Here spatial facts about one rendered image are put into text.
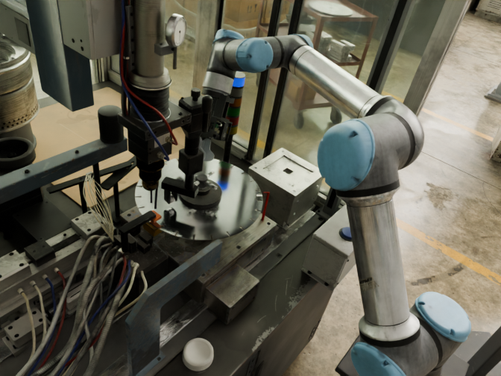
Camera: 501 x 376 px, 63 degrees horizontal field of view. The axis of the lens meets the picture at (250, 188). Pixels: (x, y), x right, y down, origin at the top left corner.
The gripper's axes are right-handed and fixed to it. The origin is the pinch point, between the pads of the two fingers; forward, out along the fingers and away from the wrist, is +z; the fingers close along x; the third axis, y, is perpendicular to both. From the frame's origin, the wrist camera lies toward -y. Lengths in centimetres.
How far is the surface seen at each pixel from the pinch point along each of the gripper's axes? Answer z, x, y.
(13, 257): 27.7, -34.9, -13.0
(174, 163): 1.3, 1.9, -7.5
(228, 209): 7.6, 0.5, 14.9
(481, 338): 52, 144, 82
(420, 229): 16, 192, 35
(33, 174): 8.8, -33.9, -13.9
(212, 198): 6.1, -1.0, 10.2
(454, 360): 29, 30, 72
